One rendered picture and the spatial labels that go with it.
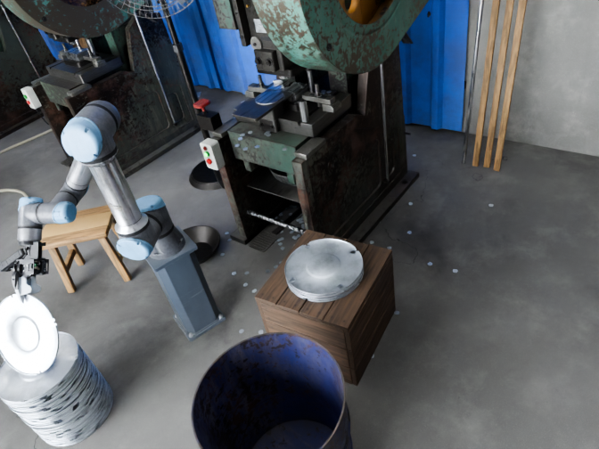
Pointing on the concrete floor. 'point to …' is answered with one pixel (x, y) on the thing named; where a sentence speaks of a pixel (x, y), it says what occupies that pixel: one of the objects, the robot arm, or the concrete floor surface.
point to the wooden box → (336, 309)
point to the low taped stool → (81, 228)
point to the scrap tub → (272, 397)
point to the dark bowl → (208, 242)
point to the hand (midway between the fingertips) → (22, 299)
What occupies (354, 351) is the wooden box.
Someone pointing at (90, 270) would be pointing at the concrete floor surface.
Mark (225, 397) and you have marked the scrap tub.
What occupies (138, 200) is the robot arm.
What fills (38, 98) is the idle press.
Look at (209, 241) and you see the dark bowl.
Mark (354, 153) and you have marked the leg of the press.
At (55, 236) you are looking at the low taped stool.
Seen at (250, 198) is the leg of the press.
